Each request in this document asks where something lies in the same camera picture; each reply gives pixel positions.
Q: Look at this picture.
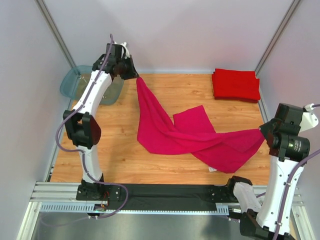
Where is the aluminium mounting rail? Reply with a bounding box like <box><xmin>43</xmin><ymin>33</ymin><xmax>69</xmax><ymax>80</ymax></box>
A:
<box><xmin>30</xmin><ymin>182</ymin><xmax>80</xmax><ymax>202</ymax></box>

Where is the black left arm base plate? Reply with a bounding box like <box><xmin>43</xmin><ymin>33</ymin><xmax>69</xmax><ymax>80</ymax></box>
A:
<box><xmin>76</xmin><ymin>180</ymin><xmax>124</xmax><ymax>201</ymax></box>

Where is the black cloth strip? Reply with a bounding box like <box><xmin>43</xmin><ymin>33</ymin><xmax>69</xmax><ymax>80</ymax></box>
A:
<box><xmin>122</xmin><ymin>184</ymin><xmax>217</xmax><ymax>211</ymax></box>

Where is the aluminium corner post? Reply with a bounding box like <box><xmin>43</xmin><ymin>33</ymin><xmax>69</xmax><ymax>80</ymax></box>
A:
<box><xmin>35</xmin><ymin>0</ymin><xmax>76</xmax><ymax>68</ymax></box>
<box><xmin>255</xmin><ymin>0</ymin><xmax>302</xmax><ymax>76</ymax></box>

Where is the white slotted cable duct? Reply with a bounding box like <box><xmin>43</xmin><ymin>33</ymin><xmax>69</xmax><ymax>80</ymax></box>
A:
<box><xmin>39</xmin><ymin>202</ymin><xmax>229</xmax><ymax>216</ymax></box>

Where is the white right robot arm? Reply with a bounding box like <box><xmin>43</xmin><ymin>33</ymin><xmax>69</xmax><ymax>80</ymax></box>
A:
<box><xmin>226</xmin><ymin>103</ymin><xmax>319</xmax><ymax>240</ymax></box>

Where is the left aluminium corner post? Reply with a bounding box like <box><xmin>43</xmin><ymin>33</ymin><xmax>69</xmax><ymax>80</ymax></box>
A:
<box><xmin>35</xmin><ymin>0</ymin><xmax>76</xmax><ymax>68</ymax></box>

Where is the folded red t shirt stack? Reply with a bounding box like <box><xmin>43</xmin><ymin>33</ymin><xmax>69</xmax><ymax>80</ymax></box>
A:
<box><xmin>211</xmin><ymin>68</ymin><xmax>261</xmax><ymax>103</ymax></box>

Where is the magenta t shirt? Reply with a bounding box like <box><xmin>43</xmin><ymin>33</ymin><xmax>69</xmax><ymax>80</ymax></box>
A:
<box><xmin>136</xmin><ymin>77</ymin><xmax>265</xmax><ymax>174</ymax></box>

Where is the translucent teal plastic bin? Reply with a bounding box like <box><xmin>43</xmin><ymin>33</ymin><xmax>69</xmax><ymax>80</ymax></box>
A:
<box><xmin>60</xmin><ymin>65</ymin><xmax>124</xmax><ymax>106</ymax></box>

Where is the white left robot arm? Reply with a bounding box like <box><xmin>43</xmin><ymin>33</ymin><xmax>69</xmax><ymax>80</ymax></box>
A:
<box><xmin>61</xmin><ymin>42</ymin><xmax>139</xmax><ymax>185</ymax></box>

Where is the right aluminium corner post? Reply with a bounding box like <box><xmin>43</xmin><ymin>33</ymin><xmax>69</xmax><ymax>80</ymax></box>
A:
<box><xmin>255</xmin><ymin>0</ymin><xmax>302</xmax><ymax>76</ymax></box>

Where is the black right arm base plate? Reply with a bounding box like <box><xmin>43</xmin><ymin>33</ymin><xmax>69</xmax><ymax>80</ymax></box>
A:
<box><xmin>205</xmin><ymin>185</ymin><xmax>238</xmax><ymax>203</ymax></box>

